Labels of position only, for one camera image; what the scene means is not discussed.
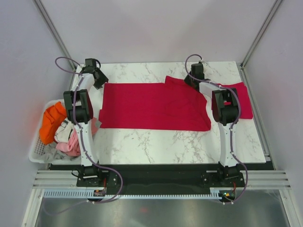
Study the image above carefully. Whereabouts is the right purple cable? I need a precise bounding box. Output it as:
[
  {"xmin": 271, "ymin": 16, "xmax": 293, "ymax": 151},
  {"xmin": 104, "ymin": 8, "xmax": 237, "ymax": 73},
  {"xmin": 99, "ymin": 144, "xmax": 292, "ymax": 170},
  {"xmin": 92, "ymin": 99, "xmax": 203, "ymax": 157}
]
[{"xmin": 184, "ymin": 54, "xmax": 249, "ymax": 205}]

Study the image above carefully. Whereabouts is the right aluminium frame post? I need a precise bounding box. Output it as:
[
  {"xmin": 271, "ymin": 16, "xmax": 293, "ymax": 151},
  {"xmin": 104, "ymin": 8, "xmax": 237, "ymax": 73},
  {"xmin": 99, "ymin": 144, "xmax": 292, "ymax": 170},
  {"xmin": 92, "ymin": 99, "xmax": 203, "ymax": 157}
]
[{"xmin": 239, "ymin": 0, "xmax": 284, "ymax": 70}]

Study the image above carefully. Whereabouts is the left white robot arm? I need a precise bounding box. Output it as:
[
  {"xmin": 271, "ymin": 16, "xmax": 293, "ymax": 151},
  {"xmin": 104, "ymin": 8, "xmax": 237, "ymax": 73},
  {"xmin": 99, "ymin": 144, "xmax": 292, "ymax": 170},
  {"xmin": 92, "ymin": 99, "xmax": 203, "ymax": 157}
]
[{"xmin": 63, "ymin": 58, "xmax": 108, "ymax": 186}]

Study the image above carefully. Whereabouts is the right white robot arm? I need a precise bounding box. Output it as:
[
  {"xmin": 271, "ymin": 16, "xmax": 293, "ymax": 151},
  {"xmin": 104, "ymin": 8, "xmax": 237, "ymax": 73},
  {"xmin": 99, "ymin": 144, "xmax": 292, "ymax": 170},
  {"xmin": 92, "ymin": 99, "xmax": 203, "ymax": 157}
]
[{"xmin": 184, "ymin": 61, "xmax": 241, "ymax": 186}]

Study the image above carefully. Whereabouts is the aluminium frame post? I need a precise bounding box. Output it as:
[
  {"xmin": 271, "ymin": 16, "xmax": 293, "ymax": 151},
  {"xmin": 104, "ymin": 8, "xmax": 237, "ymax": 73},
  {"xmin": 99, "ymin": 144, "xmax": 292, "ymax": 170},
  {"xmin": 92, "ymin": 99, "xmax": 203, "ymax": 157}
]
[
  {"xmin": 33, "ymin": 0, "xmax": 71, "ymax": 58},
  {"xmin": 239, "ymin": 0, "xmax": 284, "ymax": 70}
]

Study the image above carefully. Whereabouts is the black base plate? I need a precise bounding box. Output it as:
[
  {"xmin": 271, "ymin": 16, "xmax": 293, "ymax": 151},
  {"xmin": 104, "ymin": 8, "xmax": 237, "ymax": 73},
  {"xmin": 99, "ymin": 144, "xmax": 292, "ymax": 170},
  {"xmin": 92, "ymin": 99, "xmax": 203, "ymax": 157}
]
[{"xmin": 76, "ymin": 162, "xmax": 247, "ymax": 196}]

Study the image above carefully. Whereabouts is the purple cable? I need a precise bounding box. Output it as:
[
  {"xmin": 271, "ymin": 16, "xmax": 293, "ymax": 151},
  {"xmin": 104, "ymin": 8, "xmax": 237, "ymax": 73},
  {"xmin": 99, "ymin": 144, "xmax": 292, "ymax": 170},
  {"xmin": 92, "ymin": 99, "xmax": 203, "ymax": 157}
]
[
  {"xmin": 54, "ymin": 56, "xmax": 124, "ymax": 216},
  {"xmin": 184, "ymin": 54, "xmax": 249, "ymax": 205}
]

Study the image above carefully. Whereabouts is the white plastic laundry basket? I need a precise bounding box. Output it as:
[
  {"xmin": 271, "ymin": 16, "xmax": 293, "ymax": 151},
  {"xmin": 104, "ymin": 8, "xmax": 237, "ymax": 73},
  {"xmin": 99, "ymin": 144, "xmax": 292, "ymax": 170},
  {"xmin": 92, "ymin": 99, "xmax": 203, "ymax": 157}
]
[{"xmin": 28, "ymin": 99, "xmax": 81, "ymax": 166}]

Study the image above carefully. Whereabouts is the white printed t-shirt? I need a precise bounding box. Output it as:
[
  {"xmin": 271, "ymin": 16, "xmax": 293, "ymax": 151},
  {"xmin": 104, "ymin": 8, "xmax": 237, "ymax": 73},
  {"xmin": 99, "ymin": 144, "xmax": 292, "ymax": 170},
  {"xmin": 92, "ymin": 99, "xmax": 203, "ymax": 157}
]
[{"xmin": 54, "ymin": 118, "xmax": 74, "ymax": 143}]

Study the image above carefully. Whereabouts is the pink t-shirt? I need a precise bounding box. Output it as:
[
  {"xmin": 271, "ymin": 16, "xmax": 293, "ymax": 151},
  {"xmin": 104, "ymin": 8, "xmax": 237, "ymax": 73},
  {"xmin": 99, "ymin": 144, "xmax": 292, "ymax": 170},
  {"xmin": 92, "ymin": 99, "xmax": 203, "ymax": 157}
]
[{"xmin": 56, "ymin": 130, "xmax": 80, "ymax": 157}]

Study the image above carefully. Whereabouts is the left aluminium frame post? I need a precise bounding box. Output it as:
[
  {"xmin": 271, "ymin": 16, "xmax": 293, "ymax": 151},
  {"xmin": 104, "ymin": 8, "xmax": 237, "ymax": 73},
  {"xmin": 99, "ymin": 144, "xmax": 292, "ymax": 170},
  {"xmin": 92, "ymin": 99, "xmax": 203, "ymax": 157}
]
[{"xmin": 33, "ymin": 0, "xmax": 71, "ymax": 58}]

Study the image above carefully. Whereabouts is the folded red t-shirt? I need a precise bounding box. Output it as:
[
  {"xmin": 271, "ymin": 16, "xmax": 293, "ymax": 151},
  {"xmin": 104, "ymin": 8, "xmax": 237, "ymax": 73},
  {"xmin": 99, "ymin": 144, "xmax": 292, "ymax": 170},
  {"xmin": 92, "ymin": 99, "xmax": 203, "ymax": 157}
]
[{"xmin": 222, "ymin": 82, "xmax": 253, "ymax": 120}]

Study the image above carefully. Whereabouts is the dusty rose t-shirt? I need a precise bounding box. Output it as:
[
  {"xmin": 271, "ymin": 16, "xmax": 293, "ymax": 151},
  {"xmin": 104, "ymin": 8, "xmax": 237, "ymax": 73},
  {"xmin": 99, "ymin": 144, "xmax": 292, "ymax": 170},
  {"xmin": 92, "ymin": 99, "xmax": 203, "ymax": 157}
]
[{"xmin": 91, "ymin": 117, "xmax": 101, "ymax": 136}]

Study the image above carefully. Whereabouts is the grey t-shirt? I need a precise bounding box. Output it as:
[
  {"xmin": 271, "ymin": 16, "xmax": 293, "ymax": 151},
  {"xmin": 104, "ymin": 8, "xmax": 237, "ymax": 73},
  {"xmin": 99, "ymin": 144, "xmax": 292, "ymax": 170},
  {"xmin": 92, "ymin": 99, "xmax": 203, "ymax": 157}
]
[{"xmin": 41, "ymin": 142, "xmax": 67, "ymax": 163}]

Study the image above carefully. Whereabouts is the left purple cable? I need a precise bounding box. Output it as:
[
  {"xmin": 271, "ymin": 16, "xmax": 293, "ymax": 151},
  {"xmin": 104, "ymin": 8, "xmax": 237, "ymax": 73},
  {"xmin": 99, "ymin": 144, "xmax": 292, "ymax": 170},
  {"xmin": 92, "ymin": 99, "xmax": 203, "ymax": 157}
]
[{"xmin": 54, "ymin": 56, "xmax": 124, "ymax": 216}]

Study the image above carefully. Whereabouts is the red t-shirt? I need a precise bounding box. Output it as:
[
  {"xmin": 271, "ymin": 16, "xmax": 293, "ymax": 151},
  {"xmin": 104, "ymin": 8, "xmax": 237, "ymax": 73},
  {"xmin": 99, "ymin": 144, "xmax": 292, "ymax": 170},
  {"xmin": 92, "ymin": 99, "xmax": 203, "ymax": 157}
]
[
  {"xmin": 98, "ymin": 76, "xmax": 211, "ymax": 132},
  {"xmin": 222, "ymin": 82, "xmax": 253, "ymax": 120}
]

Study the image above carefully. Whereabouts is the orange t-shirt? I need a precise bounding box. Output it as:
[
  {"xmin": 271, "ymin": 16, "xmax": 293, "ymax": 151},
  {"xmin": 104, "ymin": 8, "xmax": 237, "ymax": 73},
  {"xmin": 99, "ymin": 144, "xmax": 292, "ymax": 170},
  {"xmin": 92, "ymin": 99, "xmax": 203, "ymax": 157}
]
[{"xmin": 39, "ymin": 102, "xmax": 67, "ymax": 145}]

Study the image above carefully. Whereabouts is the white slotted cable duct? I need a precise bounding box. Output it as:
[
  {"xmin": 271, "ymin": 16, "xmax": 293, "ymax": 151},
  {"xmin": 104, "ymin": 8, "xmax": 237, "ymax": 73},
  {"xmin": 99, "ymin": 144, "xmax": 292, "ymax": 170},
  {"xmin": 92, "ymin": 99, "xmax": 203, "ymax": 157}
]
[{"xmin": 43, "ymin": 188, "xmax": 235, "ymax": 199}]

